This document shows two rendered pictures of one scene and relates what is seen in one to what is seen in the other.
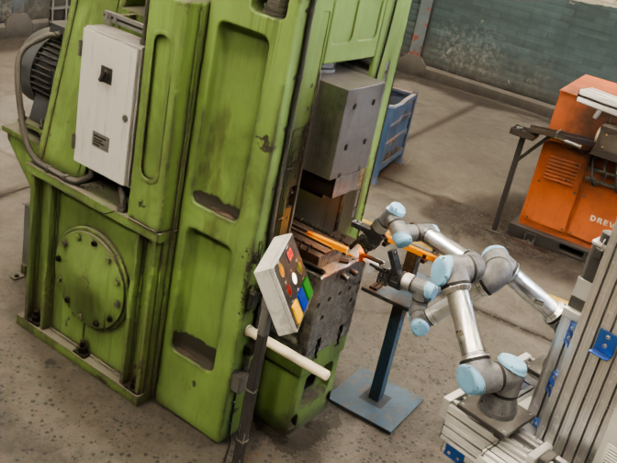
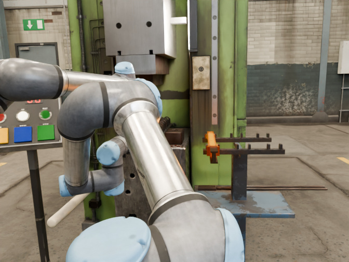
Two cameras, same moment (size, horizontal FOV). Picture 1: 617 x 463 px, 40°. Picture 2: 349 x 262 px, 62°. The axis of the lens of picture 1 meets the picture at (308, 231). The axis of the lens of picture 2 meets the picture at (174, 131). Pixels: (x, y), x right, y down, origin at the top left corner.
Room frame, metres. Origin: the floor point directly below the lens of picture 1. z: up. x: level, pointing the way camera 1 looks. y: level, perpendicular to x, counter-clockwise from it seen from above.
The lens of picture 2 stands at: (3.05, -1.55, 1.26)
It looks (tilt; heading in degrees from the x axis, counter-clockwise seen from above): 11 degrees down; 67
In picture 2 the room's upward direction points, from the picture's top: 1 degrees counter-clockwise
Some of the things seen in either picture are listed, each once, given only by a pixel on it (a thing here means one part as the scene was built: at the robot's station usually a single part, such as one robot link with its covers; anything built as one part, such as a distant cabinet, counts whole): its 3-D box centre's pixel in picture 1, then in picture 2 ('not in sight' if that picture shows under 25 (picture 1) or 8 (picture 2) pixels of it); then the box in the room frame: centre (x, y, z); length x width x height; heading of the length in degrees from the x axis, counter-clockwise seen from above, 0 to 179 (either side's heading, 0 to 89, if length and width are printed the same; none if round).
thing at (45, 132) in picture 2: (306, 287); (45, 132); (3.03, -0.04, 1.01); 0.07 x 0.05 x 0.07; 174
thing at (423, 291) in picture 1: (423, 289); (111, 152); (3.24, -0.54, 1.00); 0.11 x 0.08 x 0.09; 59
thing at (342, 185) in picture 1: (308, 167); (145, 66); (3.57, 0.06, 1.32); 0.42 x 0.20 x 0.10; 59
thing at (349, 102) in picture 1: (324, 114); (151, 19); (3.61, 0.04, 1.56); 0.42 x 0.39 x 0.40; 59
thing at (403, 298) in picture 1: (405, 287); (238, 199); (3.79, -0.54, 0.71); 0.40 x 0.30 x 0.02; 152
